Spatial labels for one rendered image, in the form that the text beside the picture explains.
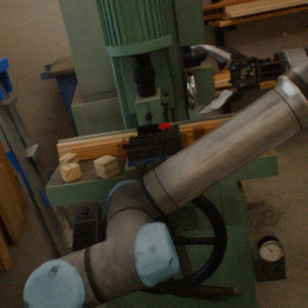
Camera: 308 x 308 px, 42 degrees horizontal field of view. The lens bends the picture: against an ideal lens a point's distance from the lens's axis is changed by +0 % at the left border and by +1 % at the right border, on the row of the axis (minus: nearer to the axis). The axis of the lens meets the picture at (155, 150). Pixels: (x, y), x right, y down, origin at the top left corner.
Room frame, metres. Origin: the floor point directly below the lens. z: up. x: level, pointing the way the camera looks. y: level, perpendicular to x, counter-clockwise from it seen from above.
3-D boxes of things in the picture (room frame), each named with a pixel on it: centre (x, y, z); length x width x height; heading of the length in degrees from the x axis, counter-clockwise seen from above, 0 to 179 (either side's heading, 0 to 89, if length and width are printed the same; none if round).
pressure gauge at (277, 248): (0.87, -0.25, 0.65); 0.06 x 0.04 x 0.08; 85
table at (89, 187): (1.00, 0.00, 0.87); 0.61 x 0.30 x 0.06; 85
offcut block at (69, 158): (1.07, 0.25, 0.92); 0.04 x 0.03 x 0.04; 147
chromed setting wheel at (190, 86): (1.22, -0.14, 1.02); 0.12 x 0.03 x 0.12; 175
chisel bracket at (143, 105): (1.13, -0.01, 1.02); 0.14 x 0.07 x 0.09; 175
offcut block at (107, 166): (0.98, 0.13, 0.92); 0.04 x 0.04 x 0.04; 39
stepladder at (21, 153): (1.74, 0.58, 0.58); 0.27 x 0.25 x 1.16; 91
